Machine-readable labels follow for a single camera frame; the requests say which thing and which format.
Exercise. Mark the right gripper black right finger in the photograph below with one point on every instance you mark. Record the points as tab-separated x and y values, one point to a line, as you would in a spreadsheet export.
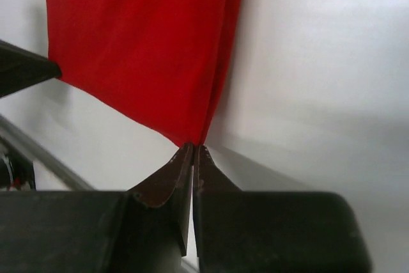
219	210

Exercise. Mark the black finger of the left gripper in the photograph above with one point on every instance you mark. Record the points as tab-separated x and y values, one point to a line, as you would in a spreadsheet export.
21	69

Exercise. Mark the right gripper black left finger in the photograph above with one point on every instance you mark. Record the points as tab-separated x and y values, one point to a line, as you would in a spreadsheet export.
169	189

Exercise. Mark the red t shirt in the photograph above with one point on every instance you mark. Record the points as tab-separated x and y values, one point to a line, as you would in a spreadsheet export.
162	63

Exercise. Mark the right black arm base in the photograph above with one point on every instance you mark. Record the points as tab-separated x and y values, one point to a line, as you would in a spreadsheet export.
17	173

